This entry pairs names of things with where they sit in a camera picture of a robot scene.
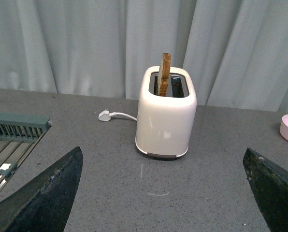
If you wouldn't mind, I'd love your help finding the toasted bread slice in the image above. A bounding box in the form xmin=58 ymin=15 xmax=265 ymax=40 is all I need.
xmin=158 ymin=53 xmax=172 ymax=97

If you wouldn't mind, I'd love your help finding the white plug and cable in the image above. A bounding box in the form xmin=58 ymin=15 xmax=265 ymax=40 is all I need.
xmin=98 ymin=109 xmax=138 ymax=121

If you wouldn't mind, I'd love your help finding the white toaster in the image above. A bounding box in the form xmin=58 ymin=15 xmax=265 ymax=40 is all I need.
xmin=135 ymin=66 xmax=197 ymax=159

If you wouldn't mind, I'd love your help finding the grey curtain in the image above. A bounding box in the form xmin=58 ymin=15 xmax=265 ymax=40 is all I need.
xmin=0 ymin=0 xmax=288 ymax=112

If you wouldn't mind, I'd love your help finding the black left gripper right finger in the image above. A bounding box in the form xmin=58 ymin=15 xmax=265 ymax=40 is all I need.
xmin=243 ymin=148 xmax=288 ymax=232

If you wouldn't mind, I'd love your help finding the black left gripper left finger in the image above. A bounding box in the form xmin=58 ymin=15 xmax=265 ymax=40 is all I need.
xmin=0 ymin=146 xmax=83 ymax=232

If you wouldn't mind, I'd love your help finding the green dish rack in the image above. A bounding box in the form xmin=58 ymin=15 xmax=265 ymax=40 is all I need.
xmin=0 ymin=112 xmax=51 ymax=192

